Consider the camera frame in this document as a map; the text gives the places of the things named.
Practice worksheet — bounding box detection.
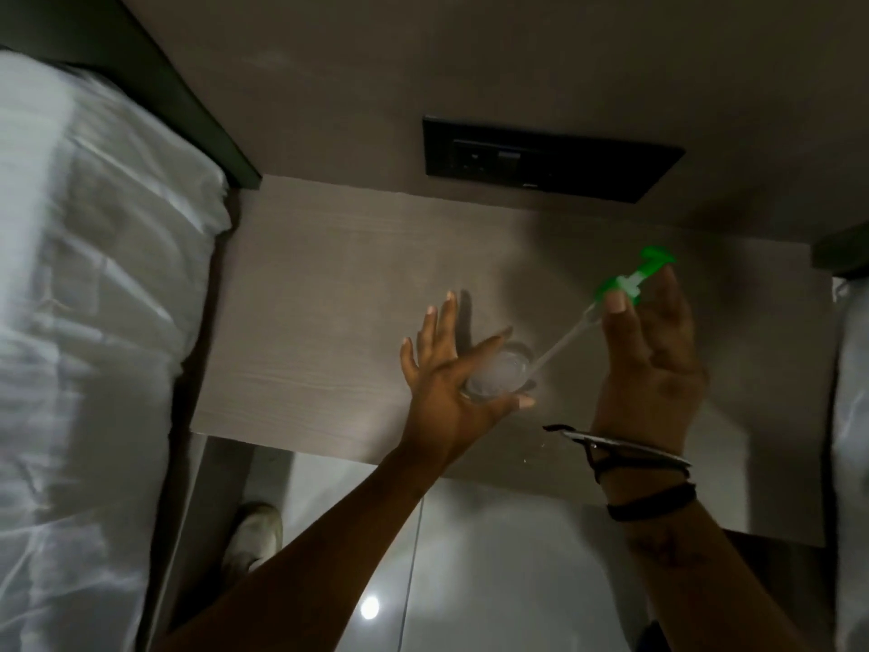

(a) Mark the person's right hand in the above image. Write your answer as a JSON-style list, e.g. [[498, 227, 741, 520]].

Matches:
[[589, 264, 711, 458]]

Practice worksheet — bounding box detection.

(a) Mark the person's left hand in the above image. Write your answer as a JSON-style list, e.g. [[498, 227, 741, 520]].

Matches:
[[399, 292, 537, 473]]

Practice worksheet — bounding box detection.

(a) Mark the clear plastic bottle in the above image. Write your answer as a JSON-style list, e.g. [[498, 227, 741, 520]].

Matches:
[[463, 340, 541, 405]]

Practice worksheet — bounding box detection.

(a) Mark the green spray pump with tube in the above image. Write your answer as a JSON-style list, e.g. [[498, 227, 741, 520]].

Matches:
[[528, 246, 677, 378]]

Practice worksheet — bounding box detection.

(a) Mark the person's left forearm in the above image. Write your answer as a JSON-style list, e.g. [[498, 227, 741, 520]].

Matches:
[[155, 442, 449, 652]]

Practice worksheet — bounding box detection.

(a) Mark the person's right forearm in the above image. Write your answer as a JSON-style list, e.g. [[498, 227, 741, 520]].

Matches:
[[597, 455, 810, 652]]

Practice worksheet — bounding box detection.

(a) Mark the black wrist band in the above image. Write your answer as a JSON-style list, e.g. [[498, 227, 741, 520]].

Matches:
[[606, 482, 699, 523]]

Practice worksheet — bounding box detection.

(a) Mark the white shoe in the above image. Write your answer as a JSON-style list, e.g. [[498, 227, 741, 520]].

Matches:
[[223, 503, 284, 586]]

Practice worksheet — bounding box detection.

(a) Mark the dark headboard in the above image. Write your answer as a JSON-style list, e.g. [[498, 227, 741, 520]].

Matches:
[[811, 222, 869, 279], [0, 0, 263, 191]]

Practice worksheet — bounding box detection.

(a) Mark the bed with white sheet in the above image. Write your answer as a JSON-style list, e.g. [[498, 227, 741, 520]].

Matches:
[[0, 50, 233, 652], [831, 277, 869, 652]]

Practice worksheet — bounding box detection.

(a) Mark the silver bracelet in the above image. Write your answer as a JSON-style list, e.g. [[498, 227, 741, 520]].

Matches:
[[542, 423, 693, 470]]

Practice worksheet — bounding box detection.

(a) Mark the black wall socket panel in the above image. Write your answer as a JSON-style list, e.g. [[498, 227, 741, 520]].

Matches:
[[422, 115, 686, 205]]

